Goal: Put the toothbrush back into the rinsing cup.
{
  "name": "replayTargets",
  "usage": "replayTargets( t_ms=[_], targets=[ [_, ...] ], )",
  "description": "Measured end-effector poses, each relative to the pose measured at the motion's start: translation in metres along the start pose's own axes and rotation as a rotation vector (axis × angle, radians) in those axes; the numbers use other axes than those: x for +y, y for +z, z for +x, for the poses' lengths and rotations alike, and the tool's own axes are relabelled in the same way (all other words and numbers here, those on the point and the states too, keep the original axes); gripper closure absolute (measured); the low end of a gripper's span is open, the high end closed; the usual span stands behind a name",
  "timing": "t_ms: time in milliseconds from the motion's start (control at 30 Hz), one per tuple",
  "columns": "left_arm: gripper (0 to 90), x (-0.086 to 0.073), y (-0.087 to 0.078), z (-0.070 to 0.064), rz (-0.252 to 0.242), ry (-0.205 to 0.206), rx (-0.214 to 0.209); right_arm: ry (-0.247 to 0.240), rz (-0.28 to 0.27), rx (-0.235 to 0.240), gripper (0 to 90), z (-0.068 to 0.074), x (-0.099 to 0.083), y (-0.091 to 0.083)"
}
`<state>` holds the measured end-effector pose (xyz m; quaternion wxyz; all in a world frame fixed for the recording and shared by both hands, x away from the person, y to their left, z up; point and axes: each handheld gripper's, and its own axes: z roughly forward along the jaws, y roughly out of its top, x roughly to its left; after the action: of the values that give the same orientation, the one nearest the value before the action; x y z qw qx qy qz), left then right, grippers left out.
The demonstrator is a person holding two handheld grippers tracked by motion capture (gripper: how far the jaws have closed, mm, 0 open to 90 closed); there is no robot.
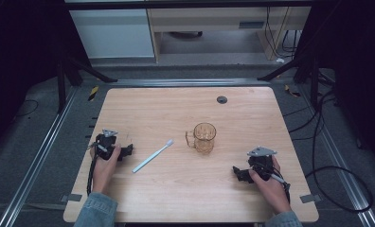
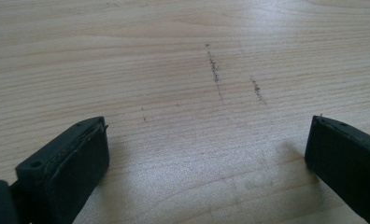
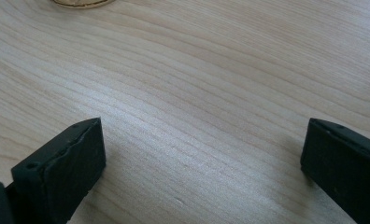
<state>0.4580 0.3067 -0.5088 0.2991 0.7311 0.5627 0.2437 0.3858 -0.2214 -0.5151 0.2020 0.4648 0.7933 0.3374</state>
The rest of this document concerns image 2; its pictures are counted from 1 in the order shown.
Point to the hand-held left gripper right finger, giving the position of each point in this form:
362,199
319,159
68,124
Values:
348,161

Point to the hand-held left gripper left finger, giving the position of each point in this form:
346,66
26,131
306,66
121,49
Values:
68,168

